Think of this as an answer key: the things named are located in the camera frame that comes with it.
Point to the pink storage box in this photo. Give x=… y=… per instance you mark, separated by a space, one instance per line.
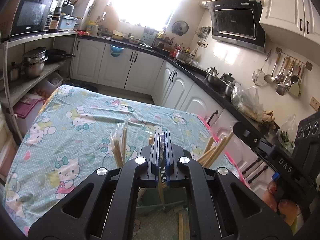
x=26 y=111

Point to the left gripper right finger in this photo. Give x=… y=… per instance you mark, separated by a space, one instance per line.
x=220 y=206

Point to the wall fan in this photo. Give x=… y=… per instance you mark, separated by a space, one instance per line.
x=180 y=28

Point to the black range hood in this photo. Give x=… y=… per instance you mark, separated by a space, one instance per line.
x=238 y=22

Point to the light blue container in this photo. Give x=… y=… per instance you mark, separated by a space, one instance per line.
x=67 y=23

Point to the green plastic utensil basket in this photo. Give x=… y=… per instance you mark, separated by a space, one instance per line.
x=149 y=201

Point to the blue hanging basket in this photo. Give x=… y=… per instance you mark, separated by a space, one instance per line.
x=116 y=51

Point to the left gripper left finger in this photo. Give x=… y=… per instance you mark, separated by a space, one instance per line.
x=103 y=205

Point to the black microwave oven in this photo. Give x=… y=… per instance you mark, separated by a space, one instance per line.
x=21 y=17

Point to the hanging utensil rack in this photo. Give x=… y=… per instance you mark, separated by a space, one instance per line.
x=287 y=73

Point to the blender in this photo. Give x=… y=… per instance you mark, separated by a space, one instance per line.
x=57 y=15

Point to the black frying pan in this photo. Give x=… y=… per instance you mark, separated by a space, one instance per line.
x=56 y=55

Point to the steel kettle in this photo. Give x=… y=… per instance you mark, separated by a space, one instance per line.
x=212 y=76

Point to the hello kitty tablecloth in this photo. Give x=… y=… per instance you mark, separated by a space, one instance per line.
x=73 y=135

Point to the right hand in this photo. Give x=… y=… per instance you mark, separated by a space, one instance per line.
x=286 y=207

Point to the plastic drawer tower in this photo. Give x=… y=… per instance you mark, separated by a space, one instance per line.
x=8 y=149

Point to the pink blanket under cloth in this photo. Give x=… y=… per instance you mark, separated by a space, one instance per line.
x=236 y=153

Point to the stacked steel pots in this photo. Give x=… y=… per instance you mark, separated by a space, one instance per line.
x=34 y=61

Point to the white upper cabinet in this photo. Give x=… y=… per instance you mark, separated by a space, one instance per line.
x=284 y=20

